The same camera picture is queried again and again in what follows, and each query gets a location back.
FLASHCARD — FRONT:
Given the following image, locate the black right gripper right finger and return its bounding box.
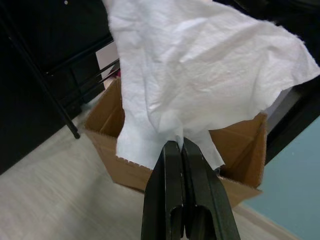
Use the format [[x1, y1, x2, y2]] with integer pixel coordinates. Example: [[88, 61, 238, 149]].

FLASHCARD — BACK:
[[181, 139, 242, 240]]

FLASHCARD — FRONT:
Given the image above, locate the brown cardboard box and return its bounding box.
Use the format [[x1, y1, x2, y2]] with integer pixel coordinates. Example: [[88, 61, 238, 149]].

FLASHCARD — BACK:
[[83, 78, 268, 211]]

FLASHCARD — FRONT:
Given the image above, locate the black shelf unit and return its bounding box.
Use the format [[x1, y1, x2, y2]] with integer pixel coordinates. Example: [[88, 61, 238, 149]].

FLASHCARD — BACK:
[[0, 0, 121, 176]]

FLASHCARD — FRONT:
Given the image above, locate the white paper tissue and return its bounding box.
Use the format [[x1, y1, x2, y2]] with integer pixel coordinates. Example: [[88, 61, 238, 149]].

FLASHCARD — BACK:
[[101, 0, 320, 170]]

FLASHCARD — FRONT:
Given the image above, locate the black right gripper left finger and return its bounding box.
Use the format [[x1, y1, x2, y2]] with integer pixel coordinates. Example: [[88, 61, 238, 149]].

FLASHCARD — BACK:
[[141, 140, 187, 240]]

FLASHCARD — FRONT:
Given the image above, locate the black metal leg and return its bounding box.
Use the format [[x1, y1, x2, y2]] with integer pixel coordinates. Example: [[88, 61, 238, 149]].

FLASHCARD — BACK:
[[0, 0, 81, 140]]

